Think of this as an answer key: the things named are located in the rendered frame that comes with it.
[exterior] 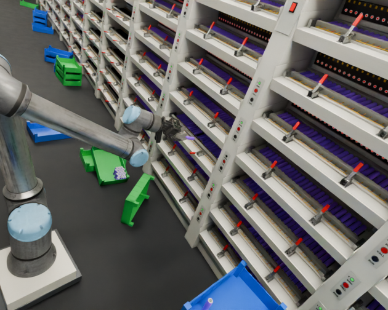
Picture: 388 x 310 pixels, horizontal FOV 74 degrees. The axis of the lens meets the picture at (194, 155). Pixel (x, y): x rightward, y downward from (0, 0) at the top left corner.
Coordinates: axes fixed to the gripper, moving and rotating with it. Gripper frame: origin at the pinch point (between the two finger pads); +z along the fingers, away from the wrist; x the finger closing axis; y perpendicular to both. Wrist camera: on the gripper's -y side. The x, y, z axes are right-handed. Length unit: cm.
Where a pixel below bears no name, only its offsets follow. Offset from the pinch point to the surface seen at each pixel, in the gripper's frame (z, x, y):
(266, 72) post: -4, -6, 57
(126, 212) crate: -8, -25, -53
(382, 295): 16, -90, 52
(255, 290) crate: 0, -81, 18
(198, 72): -0.1, 31.3, 21.9
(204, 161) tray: 13.4, -12.3, -0.7
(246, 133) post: 4.3, -18.9, 34.1
